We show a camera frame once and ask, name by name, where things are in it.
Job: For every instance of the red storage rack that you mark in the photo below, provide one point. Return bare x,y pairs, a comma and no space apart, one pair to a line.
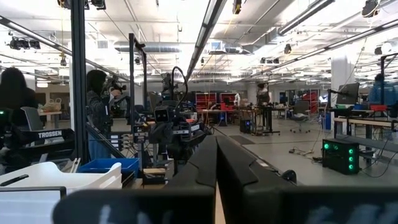
311,99
228,99
205,101

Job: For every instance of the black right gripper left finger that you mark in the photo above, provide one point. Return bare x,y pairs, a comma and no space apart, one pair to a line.
140,207

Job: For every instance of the black floor mat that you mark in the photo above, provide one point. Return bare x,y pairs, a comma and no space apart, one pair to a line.
241,139

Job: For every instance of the blue plastic basket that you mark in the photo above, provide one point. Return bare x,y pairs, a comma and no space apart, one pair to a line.
105,161
130,168

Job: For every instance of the gray chair backrest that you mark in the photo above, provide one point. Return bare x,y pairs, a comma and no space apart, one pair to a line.
31,118

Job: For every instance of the thin black frame post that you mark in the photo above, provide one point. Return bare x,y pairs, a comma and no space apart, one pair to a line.
136,68

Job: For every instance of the black standing desk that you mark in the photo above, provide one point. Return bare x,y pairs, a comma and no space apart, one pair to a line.
265,119

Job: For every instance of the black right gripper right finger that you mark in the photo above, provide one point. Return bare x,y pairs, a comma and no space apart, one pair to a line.
280,207

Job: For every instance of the person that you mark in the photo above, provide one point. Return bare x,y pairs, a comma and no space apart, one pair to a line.
98,109
381,90
262,93
15,90

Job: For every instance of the blue bin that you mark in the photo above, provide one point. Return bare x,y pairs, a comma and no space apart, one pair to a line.
326,120

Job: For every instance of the black computer tower green lights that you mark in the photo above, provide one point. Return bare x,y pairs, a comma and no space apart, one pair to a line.
340,155

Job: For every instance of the wooden workbench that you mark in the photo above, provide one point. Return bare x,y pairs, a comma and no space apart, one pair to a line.
363,122

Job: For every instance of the black robot arm with camera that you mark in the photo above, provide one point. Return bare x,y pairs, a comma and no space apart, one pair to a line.
174,124

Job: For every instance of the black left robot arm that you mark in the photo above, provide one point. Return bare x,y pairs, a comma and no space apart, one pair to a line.
49,134

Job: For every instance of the wicker bag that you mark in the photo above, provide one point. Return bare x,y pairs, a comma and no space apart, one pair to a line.
51,105

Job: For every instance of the black monitor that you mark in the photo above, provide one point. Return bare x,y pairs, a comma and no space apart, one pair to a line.
348,93

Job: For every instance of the gray office chair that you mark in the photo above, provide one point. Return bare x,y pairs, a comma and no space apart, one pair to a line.
300,115

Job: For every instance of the black computer case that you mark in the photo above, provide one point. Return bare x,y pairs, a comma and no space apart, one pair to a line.
245,126

